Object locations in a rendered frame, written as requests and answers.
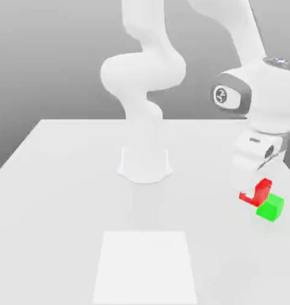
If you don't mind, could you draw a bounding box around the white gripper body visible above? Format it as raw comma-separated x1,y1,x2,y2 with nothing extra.
231,152,267,185

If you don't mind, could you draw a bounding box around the small red cube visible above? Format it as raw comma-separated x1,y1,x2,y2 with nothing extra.
238,178,273,207

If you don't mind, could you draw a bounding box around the small green cube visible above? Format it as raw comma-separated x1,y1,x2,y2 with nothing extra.
255,193,285,223

